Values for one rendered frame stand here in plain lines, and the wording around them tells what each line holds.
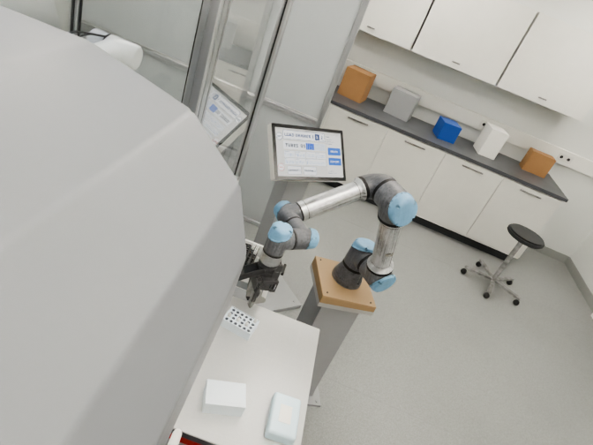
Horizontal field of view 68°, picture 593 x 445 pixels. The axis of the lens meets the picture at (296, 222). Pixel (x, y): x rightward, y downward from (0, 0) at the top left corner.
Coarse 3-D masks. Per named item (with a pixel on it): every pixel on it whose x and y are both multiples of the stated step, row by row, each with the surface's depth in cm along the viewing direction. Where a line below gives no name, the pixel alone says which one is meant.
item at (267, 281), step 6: (270, 270) 152; (276, 270) 155; (258, 276) 154; (264, 276) 156; (270, 276) 157; (276, 276) 157; (252, 282) 158; (258, 282) 154; (264, 282) 154; (270, 282) 155; (276, 282) 156; (264, 288) 158; (270, 288) 157
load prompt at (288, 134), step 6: (282, 132) 241; (288, 132) 243; (294, 132) 245; (300, 132) 248; (306, 132) 251; (312, 132) 253; (288, 138) 243; (294, 138) 245; (300, 138) 248; (306, 138) 250; (312, 138) 253; (318, 138) 255; (324, 138) 258
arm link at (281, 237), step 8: (280, 224) 146; (288, 224) 148; (272, 232) 145; (280, 232) 144; (288, 232) 144; (272, 240) 145; (280, 240) 145; (288, 240) 146; (264, 248) 149; (272, 248) 147; (280, 248) 147; (288, 248) 149; (272, 256) 148; (280, 256) 149
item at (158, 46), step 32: (0, 0) 103; (32, 0) 102; (64, 0) 101; (96, 0) 100; (128, 0) 98; (160, 0) 97; (192, 0) 96; (96, 32) 103; (128, 32) 102; (160, 32) 101; (192, 32) 99; (128, 64) 106; (160, 64) 104
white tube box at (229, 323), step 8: (232, 312) 169; (240, 312) 171; (224, 320) 164; (232, 320) 166; (240, 320) 167; (248, 320) 168; (232, 328) 165; (240, 328) 163; (248, 328) 165; (240, 336) 165; (248, 336) 163
